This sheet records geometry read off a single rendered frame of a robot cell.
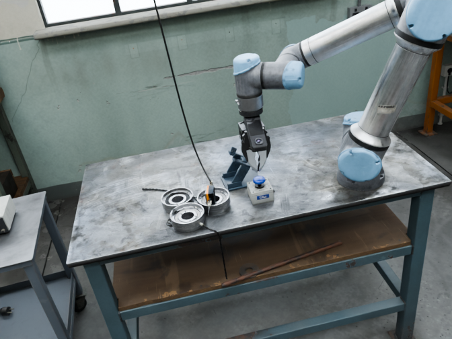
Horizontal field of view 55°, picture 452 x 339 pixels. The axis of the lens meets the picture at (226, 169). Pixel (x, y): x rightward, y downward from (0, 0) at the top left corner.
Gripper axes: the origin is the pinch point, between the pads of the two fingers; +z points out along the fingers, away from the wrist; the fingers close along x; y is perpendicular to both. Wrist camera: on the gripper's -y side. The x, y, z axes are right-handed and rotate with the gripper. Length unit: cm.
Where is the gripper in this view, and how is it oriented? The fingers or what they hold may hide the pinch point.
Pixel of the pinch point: (257, 169)
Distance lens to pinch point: 135.1
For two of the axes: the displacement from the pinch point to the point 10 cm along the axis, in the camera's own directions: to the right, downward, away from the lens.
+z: 1.2, 8.5, 5.1
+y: -1.8, -4.9, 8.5
